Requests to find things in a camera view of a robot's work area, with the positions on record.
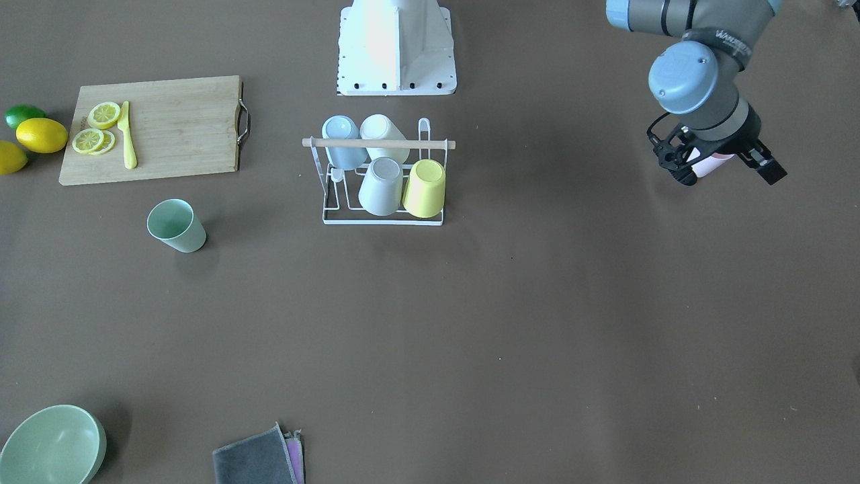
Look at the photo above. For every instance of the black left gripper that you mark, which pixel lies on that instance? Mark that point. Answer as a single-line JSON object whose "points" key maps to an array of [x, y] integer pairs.
{"points": [[747, 135]]}

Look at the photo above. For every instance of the pink cup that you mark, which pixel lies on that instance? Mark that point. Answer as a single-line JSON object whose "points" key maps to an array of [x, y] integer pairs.
{"points": [[709, 164]]}

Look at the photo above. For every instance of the green cup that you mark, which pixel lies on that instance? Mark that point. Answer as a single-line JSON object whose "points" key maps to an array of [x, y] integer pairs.
{"points": [[175, 223]]}

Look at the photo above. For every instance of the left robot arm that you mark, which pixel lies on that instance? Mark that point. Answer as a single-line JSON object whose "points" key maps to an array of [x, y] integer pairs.
{"points": [[693, 80]]}

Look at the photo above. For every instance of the yellow cup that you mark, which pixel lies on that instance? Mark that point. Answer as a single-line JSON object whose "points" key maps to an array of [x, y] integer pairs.
{"points": [[424, 194]]}

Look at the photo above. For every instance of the grey cup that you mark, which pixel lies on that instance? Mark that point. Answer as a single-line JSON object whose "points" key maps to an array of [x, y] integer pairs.
{"points": [[381, 187]]}

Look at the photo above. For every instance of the white cup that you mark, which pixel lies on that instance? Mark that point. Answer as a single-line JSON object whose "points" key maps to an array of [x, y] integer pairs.
{"points": [[380, 127]]}

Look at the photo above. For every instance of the grey cloth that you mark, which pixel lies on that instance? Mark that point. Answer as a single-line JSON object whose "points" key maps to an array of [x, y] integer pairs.
{"points": [[273, 456]]}

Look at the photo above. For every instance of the wooden cutting board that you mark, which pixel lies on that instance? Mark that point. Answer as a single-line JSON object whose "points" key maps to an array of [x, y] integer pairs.
{"points": [[178, 127]]}

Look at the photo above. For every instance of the yellow plastic knife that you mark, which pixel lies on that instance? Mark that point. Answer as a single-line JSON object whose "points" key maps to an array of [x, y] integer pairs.
{"points": [[124, 125]]}

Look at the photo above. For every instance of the lemon slice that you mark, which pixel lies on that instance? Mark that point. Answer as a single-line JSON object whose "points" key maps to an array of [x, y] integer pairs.
{"points": [[104, 115], [93, 141]]}

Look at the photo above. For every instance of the yellow lemon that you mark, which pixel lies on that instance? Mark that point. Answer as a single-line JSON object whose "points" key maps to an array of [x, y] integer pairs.
{"points": [[12, 157], [42, 135]]}

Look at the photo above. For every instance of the green lime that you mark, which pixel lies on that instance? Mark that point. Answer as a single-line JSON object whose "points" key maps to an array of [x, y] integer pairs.
{"points": [[17, 114]]}

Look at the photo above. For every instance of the green bowl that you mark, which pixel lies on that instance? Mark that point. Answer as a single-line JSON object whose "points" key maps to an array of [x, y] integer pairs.
{"points": [[59, 444]]}

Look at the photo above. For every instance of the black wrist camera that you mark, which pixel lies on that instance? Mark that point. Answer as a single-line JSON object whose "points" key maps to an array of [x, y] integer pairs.
{"points": [[674, 151]]}

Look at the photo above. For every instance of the white wire cup rack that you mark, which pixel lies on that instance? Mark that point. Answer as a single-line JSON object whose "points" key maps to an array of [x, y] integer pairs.
{"points": [[341, 160]]}

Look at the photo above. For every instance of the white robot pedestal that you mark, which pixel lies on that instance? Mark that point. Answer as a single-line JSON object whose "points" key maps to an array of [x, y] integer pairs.
{"points": [[396, 48]]}

